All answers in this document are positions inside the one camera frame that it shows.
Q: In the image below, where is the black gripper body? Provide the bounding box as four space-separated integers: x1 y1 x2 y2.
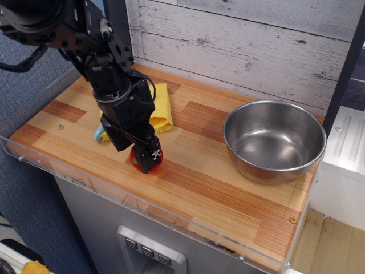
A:
96 70 156 143

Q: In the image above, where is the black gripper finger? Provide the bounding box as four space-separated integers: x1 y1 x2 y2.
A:
100 115 132 152
133 135 162 174

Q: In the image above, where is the red toy strawberry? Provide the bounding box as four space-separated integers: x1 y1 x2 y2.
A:
130 147 163 174

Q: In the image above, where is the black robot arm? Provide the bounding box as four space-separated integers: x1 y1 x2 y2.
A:
1 1 163 174

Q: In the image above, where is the stainless steel pot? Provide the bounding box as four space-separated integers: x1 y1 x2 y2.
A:
223 100 327 186

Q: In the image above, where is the light blue dish brush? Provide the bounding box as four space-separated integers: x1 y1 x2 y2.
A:
93 124 104 142

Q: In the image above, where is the yellow folded cloth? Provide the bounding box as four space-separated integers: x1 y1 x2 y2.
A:
102 83 173 142

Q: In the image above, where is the grey toy fridge cabinet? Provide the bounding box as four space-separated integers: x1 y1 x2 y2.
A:
56 178 260 273

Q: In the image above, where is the silver dispenser button panel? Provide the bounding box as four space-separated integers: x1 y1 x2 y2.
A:
117 225 188 273

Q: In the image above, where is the yellow black object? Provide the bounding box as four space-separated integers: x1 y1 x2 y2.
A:
21 261 51 274

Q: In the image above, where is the white plastic box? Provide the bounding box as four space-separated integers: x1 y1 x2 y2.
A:
309 106 364 230

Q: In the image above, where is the clear acrylic guard rail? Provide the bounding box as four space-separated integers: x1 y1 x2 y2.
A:
1 56 317 273

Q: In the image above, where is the black right vertical post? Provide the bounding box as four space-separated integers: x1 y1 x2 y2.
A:
323 7 364 137

